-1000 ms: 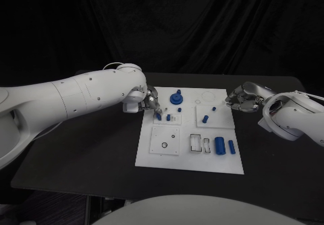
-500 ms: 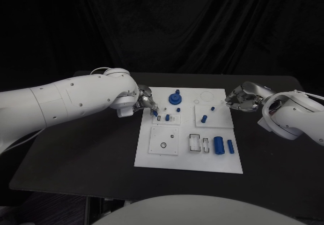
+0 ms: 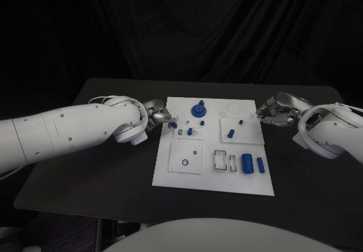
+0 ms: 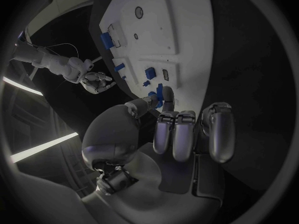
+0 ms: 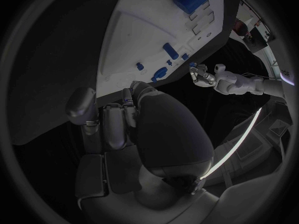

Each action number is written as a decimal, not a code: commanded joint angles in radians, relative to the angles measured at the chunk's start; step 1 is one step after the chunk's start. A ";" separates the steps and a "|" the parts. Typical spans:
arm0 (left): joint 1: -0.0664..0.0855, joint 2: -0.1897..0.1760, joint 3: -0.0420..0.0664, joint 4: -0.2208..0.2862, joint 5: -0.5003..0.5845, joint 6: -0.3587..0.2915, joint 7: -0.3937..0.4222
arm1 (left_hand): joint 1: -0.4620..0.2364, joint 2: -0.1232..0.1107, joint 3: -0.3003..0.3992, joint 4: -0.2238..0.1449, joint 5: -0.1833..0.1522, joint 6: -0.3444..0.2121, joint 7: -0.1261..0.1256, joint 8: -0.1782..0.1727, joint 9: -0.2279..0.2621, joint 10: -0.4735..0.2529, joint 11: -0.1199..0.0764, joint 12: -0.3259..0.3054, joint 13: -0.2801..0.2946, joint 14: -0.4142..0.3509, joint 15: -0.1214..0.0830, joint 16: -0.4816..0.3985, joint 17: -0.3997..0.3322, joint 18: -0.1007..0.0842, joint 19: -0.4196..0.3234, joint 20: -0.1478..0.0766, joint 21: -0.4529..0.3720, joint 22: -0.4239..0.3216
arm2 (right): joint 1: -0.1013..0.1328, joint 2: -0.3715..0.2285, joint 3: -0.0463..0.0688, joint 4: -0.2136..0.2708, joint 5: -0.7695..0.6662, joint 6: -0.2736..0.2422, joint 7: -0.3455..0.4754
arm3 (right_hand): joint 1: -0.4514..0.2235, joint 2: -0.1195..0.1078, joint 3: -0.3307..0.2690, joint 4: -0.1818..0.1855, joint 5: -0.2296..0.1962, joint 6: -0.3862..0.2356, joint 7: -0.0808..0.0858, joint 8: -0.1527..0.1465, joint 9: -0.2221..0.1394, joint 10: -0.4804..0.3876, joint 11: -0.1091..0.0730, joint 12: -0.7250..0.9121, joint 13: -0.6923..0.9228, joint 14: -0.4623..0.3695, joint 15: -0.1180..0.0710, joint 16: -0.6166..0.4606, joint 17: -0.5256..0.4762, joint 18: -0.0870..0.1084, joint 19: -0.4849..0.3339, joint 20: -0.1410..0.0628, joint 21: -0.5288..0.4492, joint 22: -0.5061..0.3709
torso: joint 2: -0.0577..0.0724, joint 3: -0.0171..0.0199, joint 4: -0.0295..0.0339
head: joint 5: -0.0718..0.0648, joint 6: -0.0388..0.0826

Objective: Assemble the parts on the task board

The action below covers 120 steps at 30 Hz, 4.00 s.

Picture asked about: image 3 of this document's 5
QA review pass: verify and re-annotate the white task board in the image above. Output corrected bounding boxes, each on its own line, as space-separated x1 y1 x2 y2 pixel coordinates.
151 96 275 197

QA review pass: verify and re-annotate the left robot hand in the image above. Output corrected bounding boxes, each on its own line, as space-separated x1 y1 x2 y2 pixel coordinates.
141 99 178 132

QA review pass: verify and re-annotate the white cable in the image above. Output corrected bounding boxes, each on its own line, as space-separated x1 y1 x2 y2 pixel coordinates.
86 95 119 104
330 101 363 113
0 164 26 181

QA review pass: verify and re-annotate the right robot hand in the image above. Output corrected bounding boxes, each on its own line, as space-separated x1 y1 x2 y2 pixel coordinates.
255 91 315 127

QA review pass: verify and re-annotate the blue gear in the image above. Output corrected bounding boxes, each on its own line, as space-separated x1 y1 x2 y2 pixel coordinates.
190 100 207 118

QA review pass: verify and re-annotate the large blue cylinder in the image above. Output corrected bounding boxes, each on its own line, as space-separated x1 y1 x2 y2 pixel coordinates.
240 153 253 175

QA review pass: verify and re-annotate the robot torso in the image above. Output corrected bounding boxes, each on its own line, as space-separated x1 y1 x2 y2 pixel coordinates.
102 217 350 252

